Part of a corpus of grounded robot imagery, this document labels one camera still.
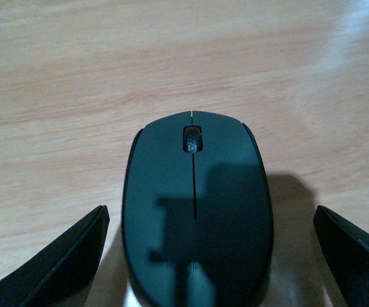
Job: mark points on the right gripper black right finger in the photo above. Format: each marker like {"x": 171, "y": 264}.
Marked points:
{"x": 345, "y": 248}

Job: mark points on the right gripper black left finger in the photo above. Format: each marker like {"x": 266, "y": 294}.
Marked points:
{"x": 62, "y": 273}

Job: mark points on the black wireless mouse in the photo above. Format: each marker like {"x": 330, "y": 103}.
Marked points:
{"x": 197, "y": 223}

